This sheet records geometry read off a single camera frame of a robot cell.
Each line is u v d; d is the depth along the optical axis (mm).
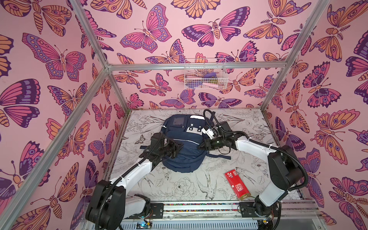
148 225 715
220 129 718
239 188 812
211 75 925
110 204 406
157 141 636
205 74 955
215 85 857
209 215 729
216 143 762
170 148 740
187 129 988
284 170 459
